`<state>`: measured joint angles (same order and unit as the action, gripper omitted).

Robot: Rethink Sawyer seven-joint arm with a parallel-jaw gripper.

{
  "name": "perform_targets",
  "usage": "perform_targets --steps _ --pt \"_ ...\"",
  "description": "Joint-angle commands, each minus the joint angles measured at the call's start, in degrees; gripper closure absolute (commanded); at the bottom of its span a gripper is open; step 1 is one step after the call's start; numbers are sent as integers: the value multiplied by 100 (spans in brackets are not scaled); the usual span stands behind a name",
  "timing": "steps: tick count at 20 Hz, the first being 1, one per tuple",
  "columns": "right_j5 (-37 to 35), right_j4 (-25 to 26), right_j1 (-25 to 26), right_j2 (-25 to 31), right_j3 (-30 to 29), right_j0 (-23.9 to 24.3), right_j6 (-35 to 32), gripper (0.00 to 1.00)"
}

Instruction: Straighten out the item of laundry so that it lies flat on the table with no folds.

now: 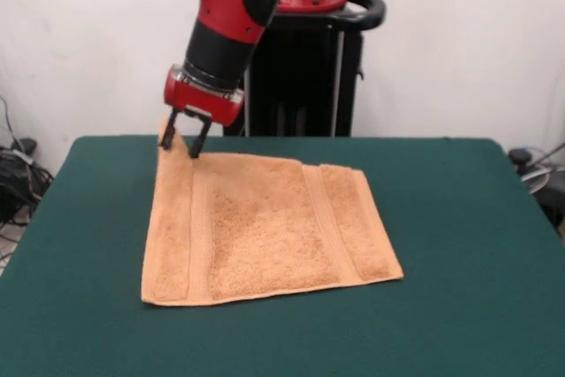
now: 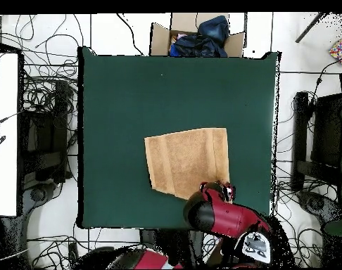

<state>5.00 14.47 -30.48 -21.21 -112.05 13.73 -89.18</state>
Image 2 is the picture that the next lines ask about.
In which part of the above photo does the black cable tangle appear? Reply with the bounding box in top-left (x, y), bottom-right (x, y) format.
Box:
top-left (283, 221), bottom-right (324, 268)
top-left (27, 221), bottom-right (118, 269)
top-left (14, 13), bottom-right (84, 181)

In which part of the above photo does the dark thin rod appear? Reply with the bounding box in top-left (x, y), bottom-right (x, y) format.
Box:
top-left (294, 12), bottom-right (328, 44)

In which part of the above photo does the black power strip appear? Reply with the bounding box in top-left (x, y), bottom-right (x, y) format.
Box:
top-left (68, 241), bottom-right (80, 262)

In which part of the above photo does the dark green table cloth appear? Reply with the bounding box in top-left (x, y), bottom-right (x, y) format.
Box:
top-left (77, 46), bottom-right (281, 230)

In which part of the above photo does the white side table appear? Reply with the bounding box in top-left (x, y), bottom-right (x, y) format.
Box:
top-left (0, 51), bottom-right (20, 217)

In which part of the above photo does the multicolour patterned item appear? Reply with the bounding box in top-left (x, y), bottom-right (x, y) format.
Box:
top-left (328, 37), bottom-right (342, 64)

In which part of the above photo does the blue denim garment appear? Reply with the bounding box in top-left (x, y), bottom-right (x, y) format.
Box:
top-left (198, 15), bottom-right (230, 46)

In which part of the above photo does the navy crumpled garment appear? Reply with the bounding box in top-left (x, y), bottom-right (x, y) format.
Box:
top-left (169, 32), bottom-right (228, 58)

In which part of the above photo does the tan terry towel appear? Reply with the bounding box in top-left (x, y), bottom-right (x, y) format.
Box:
top-left (144, 127), bottom-right (231, 201)

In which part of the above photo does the long black floor cable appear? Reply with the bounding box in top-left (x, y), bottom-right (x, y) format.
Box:
top-left (115, 12), bottom-right (145, 56)

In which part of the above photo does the black metal stand frame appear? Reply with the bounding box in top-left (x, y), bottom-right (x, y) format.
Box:
top-left (291, 91), bottom-right (342, 192)
top-left (20, 81), bottom-right (73, 184)

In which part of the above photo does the brown cardboard box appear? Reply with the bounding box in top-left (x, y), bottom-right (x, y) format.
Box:
top-left (149, 12), bottom-right (246, 58)

